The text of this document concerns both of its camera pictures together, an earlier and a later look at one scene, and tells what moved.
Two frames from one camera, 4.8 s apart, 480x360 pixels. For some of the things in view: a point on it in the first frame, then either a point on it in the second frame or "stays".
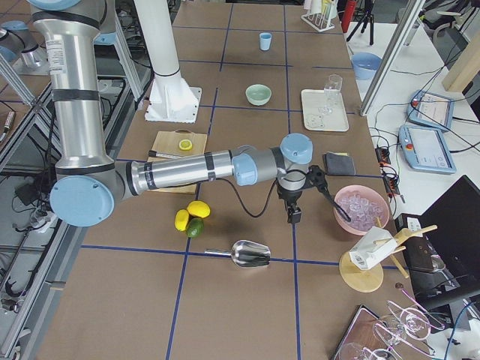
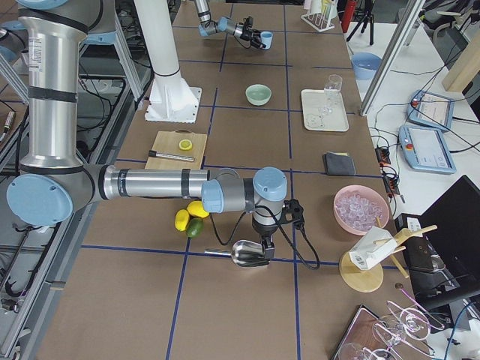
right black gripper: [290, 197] → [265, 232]
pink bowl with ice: [366, 206] stays
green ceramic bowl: [258, 94] stays
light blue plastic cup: [265, 40] stays
